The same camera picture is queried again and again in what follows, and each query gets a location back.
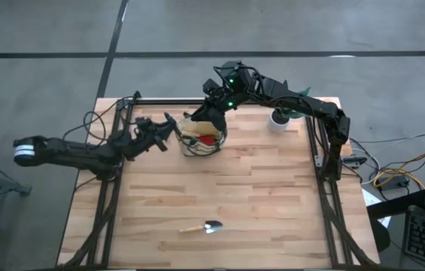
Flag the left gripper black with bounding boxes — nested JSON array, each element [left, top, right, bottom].
[[132, 111, 180, 154]]

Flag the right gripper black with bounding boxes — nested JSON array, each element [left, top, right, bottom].
[[191, 98, 229, 131]]

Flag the cream and green gardening bag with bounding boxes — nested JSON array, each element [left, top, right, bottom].
[[174, 111, 229, 158]]

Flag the wooden-handled metal trowel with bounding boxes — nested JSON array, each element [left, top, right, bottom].
[[178, 220, 223, 235]]

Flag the red garden tool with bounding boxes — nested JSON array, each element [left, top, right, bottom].
[[196, 134, 217, 146]]

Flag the snake plant in white pot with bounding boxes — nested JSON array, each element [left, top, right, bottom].
[[267, 85, 313, 134]]

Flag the white paper sheet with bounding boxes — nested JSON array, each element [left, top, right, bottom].
[[361, 187, 392, 229]]

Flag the black power box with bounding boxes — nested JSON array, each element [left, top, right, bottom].
[[379, 175, 411, 191]]

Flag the black aluminium rig frame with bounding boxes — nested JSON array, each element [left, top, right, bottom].
[[56, 91, 381, 270]]

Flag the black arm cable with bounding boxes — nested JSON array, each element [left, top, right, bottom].
[[61, 96, 138, 142]]

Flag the small black camera device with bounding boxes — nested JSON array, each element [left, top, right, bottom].
[[342, 154, 368, 169]]

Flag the white cable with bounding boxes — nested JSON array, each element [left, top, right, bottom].
[[349, 130, 425, 185]]

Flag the yellow cable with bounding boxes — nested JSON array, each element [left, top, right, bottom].
[[372, 150, 425, 190]]

